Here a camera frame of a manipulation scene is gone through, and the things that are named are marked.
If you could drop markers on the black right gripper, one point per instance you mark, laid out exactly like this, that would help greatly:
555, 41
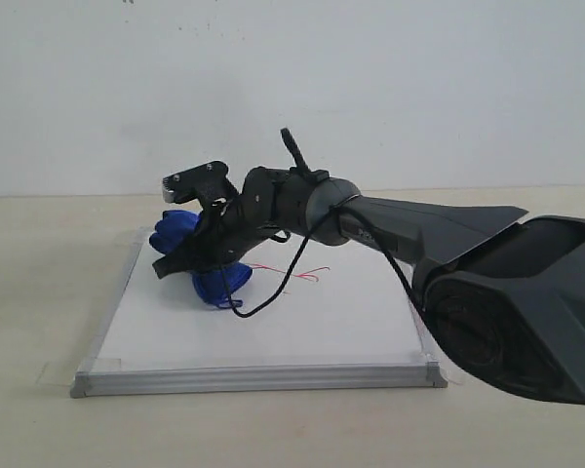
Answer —
225, 232

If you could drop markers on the blue cloth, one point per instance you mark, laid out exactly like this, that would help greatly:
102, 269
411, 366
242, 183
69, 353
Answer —
170, 230

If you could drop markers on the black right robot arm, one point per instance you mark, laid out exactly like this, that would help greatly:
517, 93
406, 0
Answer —
502, 294

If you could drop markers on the clear tape front right corner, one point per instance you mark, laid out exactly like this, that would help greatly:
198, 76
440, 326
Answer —
442, 371

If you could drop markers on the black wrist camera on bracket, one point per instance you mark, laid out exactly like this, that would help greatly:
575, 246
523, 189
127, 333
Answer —
207, 183

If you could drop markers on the white whiteboard with aluminium frame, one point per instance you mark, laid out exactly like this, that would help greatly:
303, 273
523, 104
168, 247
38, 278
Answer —
323, 318

